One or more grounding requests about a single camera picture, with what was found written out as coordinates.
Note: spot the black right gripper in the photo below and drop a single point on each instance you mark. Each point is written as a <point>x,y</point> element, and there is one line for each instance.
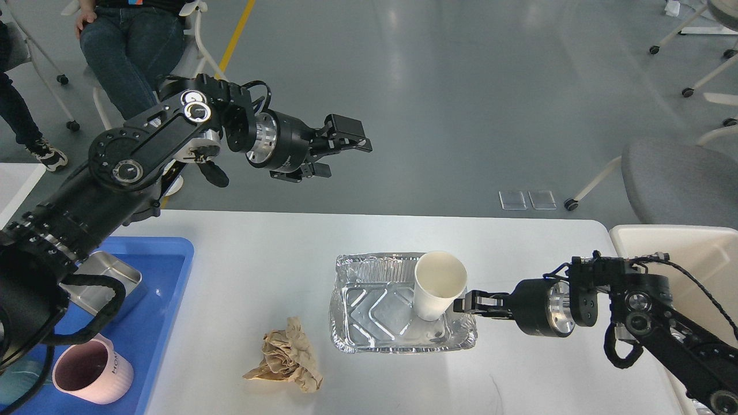
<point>538,306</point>

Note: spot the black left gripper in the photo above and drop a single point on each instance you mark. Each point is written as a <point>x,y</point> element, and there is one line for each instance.
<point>282,144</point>

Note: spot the white paper cup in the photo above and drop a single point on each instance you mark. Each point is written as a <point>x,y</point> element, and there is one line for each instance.
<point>439,278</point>

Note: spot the aluminium foil tray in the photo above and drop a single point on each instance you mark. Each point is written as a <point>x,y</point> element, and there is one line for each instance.
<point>371,309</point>

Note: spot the brown paper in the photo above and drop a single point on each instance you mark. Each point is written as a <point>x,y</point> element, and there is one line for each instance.
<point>288,357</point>

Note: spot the stainless steel tray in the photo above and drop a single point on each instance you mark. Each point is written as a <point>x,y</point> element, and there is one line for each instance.
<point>109,276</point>

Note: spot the pink plastic mug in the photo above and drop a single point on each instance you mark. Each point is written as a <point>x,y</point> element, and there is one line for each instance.
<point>93,371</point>

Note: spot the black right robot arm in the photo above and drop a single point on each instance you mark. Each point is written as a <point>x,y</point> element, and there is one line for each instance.
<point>642,317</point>

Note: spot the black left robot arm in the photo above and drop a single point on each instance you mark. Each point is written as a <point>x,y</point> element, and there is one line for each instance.
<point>44,299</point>

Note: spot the clear floor plate left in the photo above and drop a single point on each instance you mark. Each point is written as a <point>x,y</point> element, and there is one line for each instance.
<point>512,200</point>

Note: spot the clear floor plate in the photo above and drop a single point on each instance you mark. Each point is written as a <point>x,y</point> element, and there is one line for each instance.
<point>512,200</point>
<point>542,200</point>

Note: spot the clear floor plate right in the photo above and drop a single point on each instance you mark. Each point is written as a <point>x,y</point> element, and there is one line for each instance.
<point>542,200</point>

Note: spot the grey white rolling chair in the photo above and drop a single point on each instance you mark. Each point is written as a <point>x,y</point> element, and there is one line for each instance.
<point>194,59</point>

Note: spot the grey office chair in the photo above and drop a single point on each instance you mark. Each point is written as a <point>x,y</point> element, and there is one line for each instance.
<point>669,183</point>

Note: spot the white plastic bin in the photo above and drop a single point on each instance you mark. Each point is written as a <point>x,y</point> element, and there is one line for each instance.
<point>710,255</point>

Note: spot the seated person in black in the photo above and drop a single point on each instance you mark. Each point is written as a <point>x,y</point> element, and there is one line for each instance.
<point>129,45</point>

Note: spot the blue plastic tray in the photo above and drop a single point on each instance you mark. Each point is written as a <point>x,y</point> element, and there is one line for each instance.
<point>142,335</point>

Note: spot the white side table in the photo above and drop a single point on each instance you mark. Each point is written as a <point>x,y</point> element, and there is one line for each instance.
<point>17,180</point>

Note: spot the teal ceramic mug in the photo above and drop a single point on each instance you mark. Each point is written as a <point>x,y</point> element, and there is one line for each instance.
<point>19,378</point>

